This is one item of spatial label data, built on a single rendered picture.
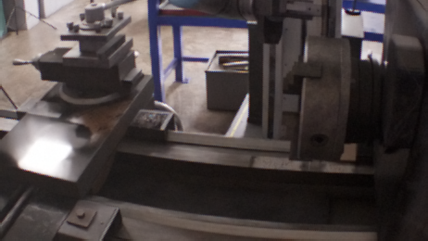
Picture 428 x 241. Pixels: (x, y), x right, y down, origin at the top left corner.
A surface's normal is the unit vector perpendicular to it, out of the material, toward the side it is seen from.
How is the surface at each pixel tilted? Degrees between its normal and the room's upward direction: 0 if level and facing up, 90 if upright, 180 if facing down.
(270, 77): 90
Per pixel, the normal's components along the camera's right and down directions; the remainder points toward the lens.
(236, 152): -0.03, -0.88
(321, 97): -0.20, 0.02
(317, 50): -0.09, -0.69
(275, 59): -0.29, 0.45
